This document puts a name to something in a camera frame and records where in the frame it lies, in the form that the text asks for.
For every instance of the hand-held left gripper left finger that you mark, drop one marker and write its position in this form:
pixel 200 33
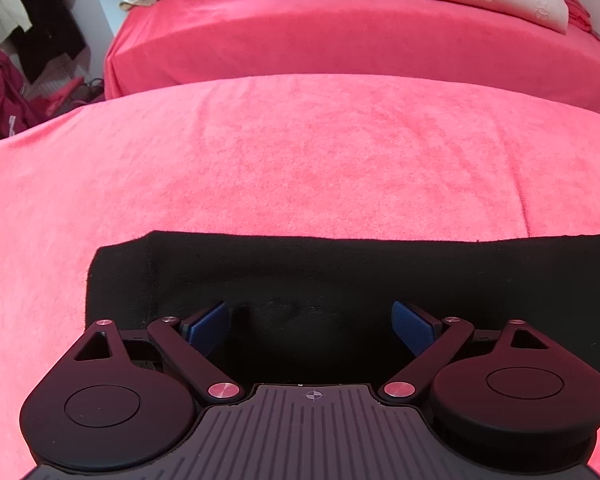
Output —
pixel 207 327

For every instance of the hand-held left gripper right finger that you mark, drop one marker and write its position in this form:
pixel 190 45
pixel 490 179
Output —
pixel 412 327

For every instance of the black pants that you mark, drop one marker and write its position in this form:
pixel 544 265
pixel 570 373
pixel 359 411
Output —
pixel 305 270

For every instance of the magenta clothing pile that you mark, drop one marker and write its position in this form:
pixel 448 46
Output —
pixel 5 95

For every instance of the bed with pink cover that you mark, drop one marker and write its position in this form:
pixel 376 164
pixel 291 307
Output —
pixel 305 25

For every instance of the black hanging garment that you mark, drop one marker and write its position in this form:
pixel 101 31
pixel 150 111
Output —
pixel 45 25

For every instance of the folded red blanket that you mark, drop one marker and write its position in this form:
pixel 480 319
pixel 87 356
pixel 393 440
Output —
pixel 577 10

